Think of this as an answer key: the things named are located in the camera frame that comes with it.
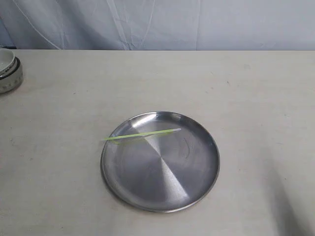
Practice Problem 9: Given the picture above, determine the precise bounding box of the thin green plastic stick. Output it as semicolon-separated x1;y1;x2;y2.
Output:
101;128;182;141

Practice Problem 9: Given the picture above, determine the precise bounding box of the round stainless steel plate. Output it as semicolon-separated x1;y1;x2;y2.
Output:
100;111;220;212

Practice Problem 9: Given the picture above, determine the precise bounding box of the embossed steel bowl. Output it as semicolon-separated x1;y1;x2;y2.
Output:
0;57;23;94

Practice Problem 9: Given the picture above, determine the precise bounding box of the white ceramic bowl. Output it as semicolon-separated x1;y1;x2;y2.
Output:
0;48;15;77

